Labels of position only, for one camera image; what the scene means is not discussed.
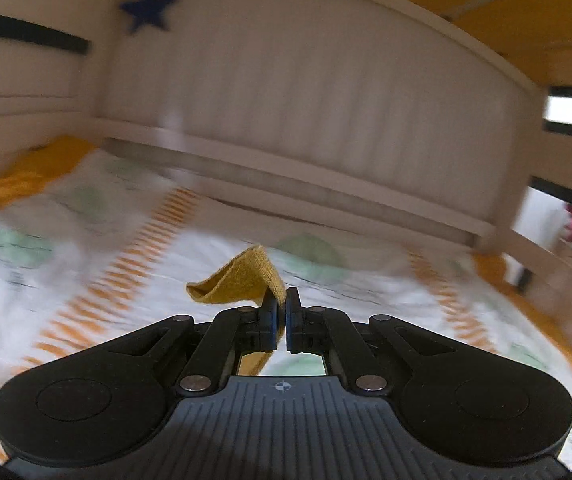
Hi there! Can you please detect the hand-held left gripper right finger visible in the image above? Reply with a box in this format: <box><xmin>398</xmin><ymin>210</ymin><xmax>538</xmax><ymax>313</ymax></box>
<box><xmin>284</xmin><ymin>287</ymin><xmax>460</xmax><ymax>393</ymax></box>

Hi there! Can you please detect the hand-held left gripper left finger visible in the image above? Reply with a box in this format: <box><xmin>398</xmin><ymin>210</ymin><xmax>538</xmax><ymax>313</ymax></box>
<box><xmin>105</xmin><ymin>290</ymin><xmax>285</xmax><ymax>394</ymax></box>

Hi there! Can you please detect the small mustard yellow garment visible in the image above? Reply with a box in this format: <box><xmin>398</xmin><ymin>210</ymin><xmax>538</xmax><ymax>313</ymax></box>
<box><xmin>186</xmin><ymin>244</ymin><xmax>287</xmax><ymax>377</ymax></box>

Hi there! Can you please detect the white leaf printed blanket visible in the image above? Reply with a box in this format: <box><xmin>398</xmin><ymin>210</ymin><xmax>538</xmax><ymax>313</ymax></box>
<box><xmin>0</xmin><ymin>149</ymin><xmax>572</xmax><ymax>467</ymax></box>

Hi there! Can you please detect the white patterned bed sheet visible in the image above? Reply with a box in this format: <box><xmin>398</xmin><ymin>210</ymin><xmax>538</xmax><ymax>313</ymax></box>
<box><xmin>0</xmin><ymin>135</ymin><xmax>572</xmax><ymax>391</ymax></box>

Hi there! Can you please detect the blue star decoration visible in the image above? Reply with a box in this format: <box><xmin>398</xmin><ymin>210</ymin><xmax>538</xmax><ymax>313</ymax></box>
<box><xmin>118</xmin><ymin>0</ymin><xmax>177</xmax><ymax>36</ymax></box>

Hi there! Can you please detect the black wall strip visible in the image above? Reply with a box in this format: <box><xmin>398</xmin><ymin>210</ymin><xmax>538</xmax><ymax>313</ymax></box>
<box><xmin>0</xmin><ymin>9</ymin><xmax>90</xmax><ymax>55</ymax></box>

